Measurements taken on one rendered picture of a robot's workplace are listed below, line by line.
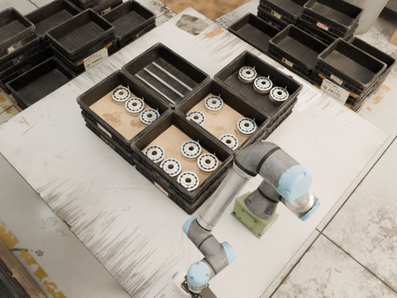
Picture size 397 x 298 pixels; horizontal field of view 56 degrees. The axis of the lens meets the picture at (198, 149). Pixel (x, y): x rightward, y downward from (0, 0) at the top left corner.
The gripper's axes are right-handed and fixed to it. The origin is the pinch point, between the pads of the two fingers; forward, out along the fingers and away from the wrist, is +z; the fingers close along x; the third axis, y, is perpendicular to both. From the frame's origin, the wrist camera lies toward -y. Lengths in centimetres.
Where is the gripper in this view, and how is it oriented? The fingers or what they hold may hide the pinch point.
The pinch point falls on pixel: (198, 297)
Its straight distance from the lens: 166.2
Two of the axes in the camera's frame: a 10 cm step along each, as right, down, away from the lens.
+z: -0.4, 5.4, 8.4
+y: -7.3, -5.9, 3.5
